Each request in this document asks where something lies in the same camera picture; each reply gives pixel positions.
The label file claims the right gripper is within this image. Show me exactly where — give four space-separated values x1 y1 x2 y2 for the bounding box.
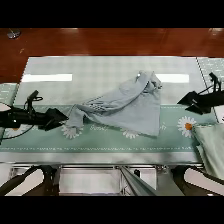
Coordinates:
177 90 215 116

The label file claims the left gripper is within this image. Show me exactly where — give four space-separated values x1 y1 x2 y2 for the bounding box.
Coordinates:
31 107 70 132

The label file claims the pale green garment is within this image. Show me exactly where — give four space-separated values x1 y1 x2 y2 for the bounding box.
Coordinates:
192 122 224 181

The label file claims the grey T-shirt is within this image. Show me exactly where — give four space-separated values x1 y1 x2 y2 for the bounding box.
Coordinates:
65 69 164 138

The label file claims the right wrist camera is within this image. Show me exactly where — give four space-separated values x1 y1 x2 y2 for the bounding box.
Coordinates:
208 72 223 93

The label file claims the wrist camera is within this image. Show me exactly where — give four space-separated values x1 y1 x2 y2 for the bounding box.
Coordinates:
25 89 45 113
208 72 223 93

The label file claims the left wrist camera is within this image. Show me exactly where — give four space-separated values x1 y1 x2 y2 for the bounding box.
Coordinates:
25 89 45 113

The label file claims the black cable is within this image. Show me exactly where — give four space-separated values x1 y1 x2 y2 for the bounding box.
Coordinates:
0 123 36 141

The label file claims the silver frame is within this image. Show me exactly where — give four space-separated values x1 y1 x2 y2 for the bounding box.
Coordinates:
0 162 206 197

